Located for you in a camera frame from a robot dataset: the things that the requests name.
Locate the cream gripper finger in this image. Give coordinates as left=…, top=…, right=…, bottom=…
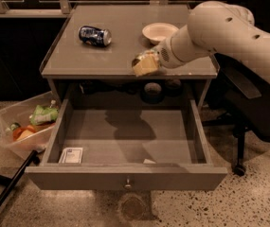
left=132, top=55, right=159, bottom=77

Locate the green white 7up can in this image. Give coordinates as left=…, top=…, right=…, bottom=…
left=132, top=49, right=158, bottom=66

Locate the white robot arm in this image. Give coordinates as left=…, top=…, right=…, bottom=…
left=132, top=1, right=270, bottom=84

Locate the blue pepsi can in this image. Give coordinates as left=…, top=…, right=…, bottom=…
left=79, top=26, right=112, bottom=47

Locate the grey cabinet with drawer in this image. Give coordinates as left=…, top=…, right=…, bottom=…
left=25, top=4, right=228, bottom=192

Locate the open grey top drawer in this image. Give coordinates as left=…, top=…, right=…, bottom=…
left=27, top=99, right=227, bottom=191

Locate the white card in drawer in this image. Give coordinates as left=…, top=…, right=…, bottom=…
left=59, top=148, right=82, bottom=164

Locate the metal drawer knob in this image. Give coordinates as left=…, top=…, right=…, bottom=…
left=124, top=179, right=132, bottom=190

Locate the dark tape roll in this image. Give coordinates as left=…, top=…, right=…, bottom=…
left=140, top=82, right=164, bottom=104

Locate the white bowl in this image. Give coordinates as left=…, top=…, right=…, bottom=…
left=142, top=23, right=178, bottom=45

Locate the dark round roll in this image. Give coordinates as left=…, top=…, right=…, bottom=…
left=164, top=79, right=182, bottom=96

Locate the small white paper scrap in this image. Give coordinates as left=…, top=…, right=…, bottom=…
left=143, top=159, right=156, bottom=164

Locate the black office chair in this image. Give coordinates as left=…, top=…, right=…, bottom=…
left=203, top=0, right=270, bottom=176

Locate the green chip bag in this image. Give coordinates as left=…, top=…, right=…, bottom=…
left=29, top=105, right=59, bottom=126

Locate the clear plastic bin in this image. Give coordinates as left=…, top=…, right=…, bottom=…
left=0, top=92, right=58, bottom=159

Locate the black metal stand leg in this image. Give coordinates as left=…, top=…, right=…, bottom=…
left=0, top=150, right=40, bottom=207

